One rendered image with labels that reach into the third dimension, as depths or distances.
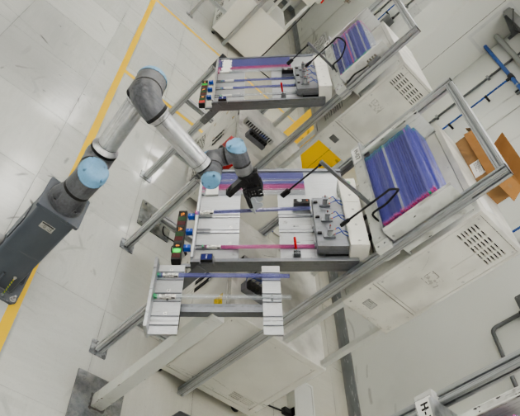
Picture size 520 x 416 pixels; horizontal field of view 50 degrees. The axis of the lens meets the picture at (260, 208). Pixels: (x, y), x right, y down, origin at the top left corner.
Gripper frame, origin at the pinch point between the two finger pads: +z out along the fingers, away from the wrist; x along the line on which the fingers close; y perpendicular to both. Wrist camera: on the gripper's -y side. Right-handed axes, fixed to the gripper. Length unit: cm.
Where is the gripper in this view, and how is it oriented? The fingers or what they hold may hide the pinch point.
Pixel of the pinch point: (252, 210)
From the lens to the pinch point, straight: 245.7
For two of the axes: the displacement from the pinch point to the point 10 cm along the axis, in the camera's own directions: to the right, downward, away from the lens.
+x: -0.1, -6.1, 7.9
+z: 2.6, 7.6, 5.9
